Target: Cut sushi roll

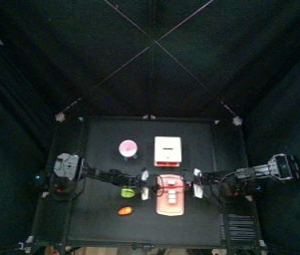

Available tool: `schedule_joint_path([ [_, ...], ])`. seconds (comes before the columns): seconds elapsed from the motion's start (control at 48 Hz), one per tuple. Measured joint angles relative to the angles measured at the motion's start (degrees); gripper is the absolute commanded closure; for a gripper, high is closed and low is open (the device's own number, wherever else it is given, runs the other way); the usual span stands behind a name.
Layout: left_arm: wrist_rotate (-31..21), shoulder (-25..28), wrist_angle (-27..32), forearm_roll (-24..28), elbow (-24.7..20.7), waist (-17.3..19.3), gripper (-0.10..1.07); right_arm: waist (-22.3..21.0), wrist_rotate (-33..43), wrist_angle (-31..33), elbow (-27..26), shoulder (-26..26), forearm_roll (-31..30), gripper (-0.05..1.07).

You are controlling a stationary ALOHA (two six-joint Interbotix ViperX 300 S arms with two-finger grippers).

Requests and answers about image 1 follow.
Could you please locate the white sushi roll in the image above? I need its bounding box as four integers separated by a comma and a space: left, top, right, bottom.
166, 190, 178, 204

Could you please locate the pink toy cup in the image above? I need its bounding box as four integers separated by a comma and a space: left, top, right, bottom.
118, 138, 141, 161

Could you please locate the green toy food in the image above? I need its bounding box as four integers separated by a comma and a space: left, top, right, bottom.
119, 186, 138, 199

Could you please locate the grey table clamp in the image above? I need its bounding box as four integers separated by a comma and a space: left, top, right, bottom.
18, 235, 36, 255

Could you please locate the orange toy food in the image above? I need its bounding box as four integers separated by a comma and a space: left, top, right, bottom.
117, 205, 135, 217

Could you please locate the pink cutting board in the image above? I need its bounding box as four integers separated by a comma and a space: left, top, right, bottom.
154, 173, 186, 217

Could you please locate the thin diagonal cord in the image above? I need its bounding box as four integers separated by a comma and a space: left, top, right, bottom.
102, 0, 237, 117
62, 0, 214, 114

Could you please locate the red toy knife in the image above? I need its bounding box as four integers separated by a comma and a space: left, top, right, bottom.
157, 184, 190, 191

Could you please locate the white and red toy box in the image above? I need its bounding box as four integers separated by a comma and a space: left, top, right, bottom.
151, 135, 184, 168

